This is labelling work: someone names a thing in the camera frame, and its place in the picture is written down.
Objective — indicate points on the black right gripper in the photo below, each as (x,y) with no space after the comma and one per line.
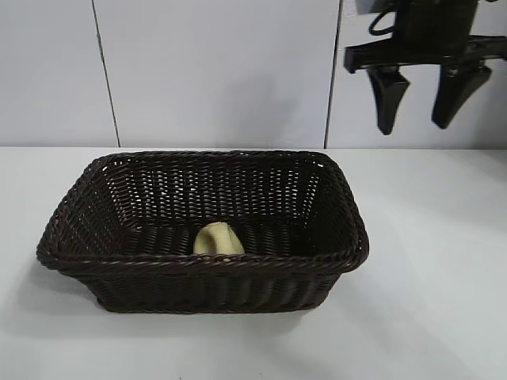
(431,27)

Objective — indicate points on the pale yellow egg yolk pastry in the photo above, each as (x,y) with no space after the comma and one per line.
(219,239)

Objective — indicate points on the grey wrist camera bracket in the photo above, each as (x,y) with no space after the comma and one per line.
(362,4)

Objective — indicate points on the dark brown woven wicker basket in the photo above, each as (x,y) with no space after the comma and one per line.
(198,285)

